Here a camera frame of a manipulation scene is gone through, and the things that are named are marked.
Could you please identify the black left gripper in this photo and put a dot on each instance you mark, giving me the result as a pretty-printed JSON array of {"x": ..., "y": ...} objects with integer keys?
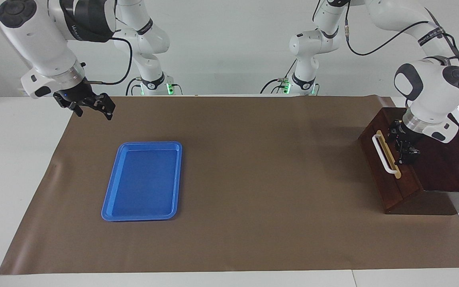
[{"x": 405, "y": 137}]

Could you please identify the brown table mat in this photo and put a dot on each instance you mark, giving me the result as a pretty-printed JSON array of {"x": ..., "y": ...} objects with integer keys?
[{"x": 253, "y": 199}]

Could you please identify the blue plastic tray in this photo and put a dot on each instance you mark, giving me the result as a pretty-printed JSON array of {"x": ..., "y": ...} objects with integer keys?
[{"x": 142, "y": 183}]

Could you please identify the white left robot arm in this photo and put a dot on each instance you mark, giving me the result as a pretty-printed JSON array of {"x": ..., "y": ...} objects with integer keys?
[{"x": 432, "y": 91}]

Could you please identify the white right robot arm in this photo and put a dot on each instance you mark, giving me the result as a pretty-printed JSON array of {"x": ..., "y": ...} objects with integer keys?
[{"x": 42, "y": 40}]

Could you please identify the dark wooden drawer cabinet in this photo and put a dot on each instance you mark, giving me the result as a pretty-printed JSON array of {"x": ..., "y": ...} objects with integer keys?
[{"x": 448, "y": 171}]

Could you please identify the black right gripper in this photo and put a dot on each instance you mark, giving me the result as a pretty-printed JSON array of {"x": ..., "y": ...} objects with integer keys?
[{"x": 76, "y": 95}]

